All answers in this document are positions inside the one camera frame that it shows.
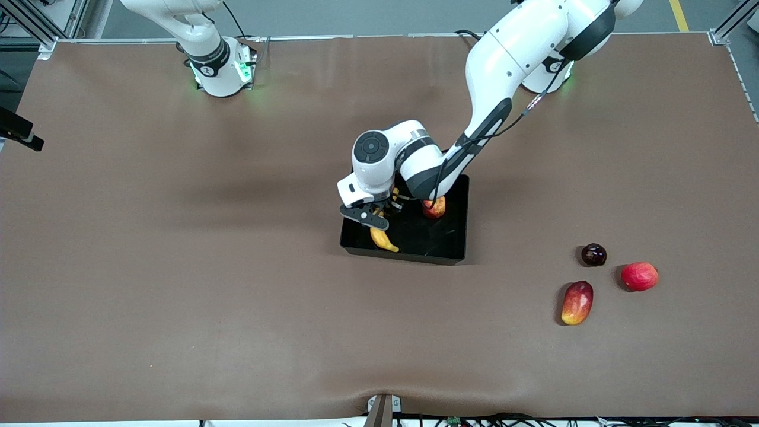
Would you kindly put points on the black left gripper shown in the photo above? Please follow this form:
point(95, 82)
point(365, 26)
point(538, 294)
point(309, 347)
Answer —
point(392, 204)

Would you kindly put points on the yellow banana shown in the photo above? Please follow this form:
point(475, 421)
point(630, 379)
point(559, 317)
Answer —
point(382, 239)

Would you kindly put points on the red yellow apple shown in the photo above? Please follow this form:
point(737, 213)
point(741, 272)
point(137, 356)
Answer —
point(436, 209)

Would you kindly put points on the black plastic box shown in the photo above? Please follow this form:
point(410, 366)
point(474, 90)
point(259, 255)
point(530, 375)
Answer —
point(433, 243)

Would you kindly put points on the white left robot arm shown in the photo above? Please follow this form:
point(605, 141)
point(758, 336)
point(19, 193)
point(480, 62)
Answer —
point(510, 53)

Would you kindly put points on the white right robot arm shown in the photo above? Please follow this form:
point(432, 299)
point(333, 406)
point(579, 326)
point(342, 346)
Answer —
point(207, 53)

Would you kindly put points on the red yellow mango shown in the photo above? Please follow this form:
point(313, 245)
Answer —
point(577, 303)

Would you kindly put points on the large table cover mat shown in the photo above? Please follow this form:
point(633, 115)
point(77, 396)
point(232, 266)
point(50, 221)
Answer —
point(178, 296)

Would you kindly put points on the small mounting bracket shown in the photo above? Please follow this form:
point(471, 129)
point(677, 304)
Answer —
point(382, 412)

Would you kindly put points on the aluminium frame strut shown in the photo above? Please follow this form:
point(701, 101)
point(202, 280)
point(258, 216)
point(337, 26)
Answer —
point(726, 26)
point(26, 21)

